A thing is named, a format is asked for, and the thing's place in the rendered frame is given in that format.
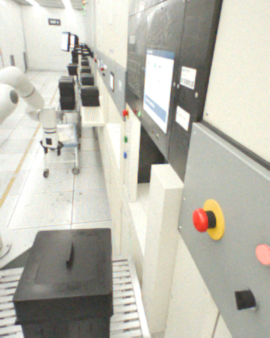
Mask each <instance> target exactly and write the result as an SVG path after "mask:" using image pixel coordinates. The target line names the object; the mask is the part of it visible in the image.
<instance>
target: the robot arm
mask: <svg viewBox="0 0 270 338"><path fill-rule="evenodd" d="M18 95H19V96H20V98H21V99H22V100H23V101H25V102H26V104H27V105H26V108H25V112H26V114H27V116H28V117H29V118H30V119H31V120H34V121H37V122H41V123H42V129H43V132H42V140H40V142H39V143H40V144H41V146H42V148H43V149H44V152H45V155H46V154H47V153H48V147H51V148H57V152H58V156H60V155H61V149H62V148H63V146H64V144H63V143H61V142H60V137H59V134H58V132H57V130H58V126H57V118H56V109H55V106H54V105H50V104H47V105H44V99H43V97H42V96H41V94H40V93H39V92H38V91H37V88H35V87H34V85H33V84H32V83H31V82H30V81H29V79H28V77H27V76H26V75H25V74H24V73H23V72H22V71H21V70H20V69H18V68H17V67H14V66H9V67H6V68H4V69H2V70H1V71H0V125H1V124H2V123H3V122H4V121H5V119H7V117H8V116H9V115H10V114H12V113H13V112H14V111H15V109H16V108H17V106H18V100H19V98H18ZM60 145H61V146H60ZM9 249H11V239H10V238H9V237H8V236H6V235H4V234H1V231H0V259H1V258H3V257H4V256H5V255H6V254H7V253H8V251H9Z"/></svg>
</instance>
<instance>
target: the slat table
mask: <svg viewBox="0 0 270 338"><path fill-rule="evenodd" d="M112 263H113V267H114V266H120V265H125V266H124V267H118V268H113V272H114V273H116V272H122V271H126V272H125V273H117V274H113V278H117V277H126V278H122V279H117V280H113V283H112V284H123V283H124V285H120V286H114V287H112V291H113V292H117V291H122V290H124V292H119V293H114V294H112V297H113V298H119V297H124V299H121V300H116V301H113V305H114V306H117V305H122V304H124V306H121V308H114V309H113V314H116V313H123V312H124V314H123V315H119V316H114V317H111V318H110V322H111V323H115V322H119V321H123V323H120V324H119V325H111V326H110V332H113V331H118V330H123V333H119V334H112V335H111V336H110V338H132V337H139V336H141V337H142V338H152V337H151V334H149V331H148V328H147V324H146V318H145V314H144V311H143V304H142V301H141V288H140V284H139V278H138V275H137V274H136V268H135V265H134V259H133V256H132V253H129V254H122V255H116V256H112ZM23 269H24V268H15V269H11V270H0V303H1V304H0V310H1V309H2V310H4V311H3V312H0V318H1V317H5V320H0V326H1V325H7V327H5V328H1V329H0V334H7V333H9V335H8V336H7V337H0V338H23V334H22V330H21V326H20V325H15V319H16V317H15V310H13V308H14V306H13V302H11V301H12V300H13V296H10V294H14V292H15V289H8V288H11V287H17V286H18V282H10V281H16V280H20V276H21V273H22V271H23ZM7 282H10V283H7ZM131 289H132V290H131ZM133 295H134V297H131V296H133ZM131 303H135V304H134V305H131ZM130 311H136V313H130ZM136 318H138V319H139V320H137V321H132V322H129V321H130V320H132V319H136ZM134 327H140V330H132V331H129V329H130V328H134Z"/></svg>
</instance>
